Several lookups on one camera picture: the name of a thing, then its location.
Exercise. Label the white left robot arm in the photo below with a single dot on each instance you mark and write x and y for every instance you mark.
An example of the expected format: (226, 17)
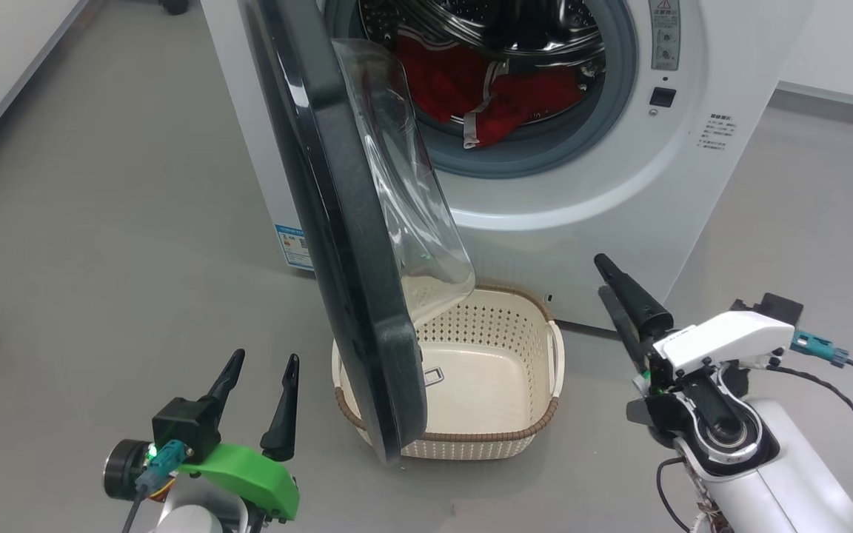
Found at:
(189, 522)

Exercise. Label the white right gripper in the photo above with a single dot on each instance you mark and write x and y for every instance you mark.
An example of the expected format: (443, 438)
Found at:
(723, 340)

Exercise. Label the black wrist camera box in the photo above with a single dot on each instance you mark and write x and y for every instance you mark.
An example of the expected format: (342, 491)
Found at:
(186, 428)
(778, 306)

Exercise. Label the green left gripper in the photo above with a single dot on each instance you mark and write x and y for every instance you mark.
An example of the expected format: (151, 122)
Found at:
(249, 474)

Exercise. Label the black round glass washer door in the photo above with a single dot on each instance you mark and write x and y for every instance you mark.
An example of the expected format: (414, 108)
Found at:
(338, 222)

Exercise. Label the red shorts with white band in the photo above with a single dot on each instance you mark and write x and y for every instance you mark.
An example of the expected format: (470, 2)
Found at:
(537, 100)

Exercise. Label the teal camera connector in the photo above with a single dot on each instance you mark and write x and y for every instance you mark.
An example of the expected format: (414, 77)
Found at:
(164, 459)
(819, 348)

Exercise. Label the teal right camera connector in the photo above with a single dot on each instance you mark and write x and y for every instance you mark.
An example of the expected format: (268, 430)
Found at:
(819, 348)

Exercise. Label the cream perforated laundry basket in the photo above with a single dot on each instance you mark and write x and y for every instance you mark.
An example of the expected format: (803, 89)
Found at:
(486, 385)

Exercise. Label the teal left camera connector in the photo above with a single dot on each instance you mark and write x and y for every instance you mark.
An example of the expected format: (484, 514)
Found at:
(164, 459)

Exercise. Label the grey warning sticker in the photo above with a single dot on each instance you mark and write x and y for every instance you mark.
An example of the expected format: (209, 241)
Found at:
(665, 33)

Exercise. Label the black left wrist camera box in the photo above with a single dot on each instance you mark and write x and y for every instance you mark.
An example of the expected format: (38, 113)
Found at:
(186, 428)

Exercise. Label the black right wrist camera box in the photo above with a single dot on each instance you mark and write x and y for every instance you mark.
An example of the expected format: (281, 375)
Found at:
(778, 306)

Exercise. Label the blue energy label sticker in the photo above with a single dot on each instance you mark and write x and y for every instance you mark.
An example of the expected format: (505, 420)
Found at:
(295, 248)

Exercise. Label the white front-load washing machine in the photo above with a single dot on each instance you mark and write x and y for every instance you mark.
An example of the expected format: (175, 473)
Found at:
(582, 222)

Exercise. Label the red jersey with striped trim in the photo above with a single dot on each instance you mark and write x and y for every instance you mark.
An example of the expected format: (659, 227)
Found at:
(437, 78)

